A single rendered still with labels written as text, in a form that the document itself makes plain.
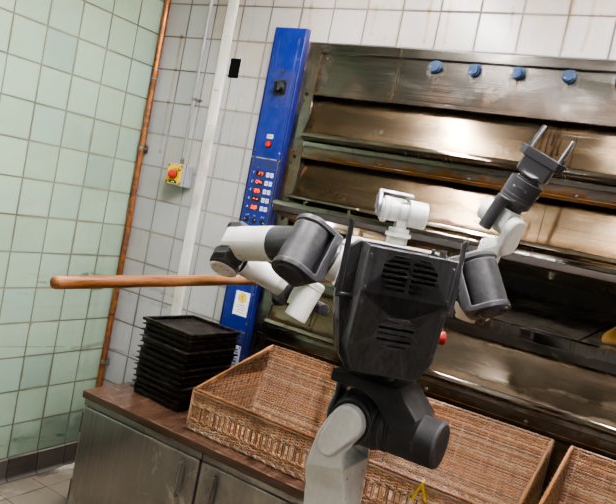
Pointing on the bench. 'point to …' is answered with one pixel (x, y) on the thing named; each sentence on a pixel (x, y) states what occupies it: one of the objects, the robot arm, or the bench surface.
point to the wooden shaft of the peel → (143, 281)
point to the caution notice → (241, 303)
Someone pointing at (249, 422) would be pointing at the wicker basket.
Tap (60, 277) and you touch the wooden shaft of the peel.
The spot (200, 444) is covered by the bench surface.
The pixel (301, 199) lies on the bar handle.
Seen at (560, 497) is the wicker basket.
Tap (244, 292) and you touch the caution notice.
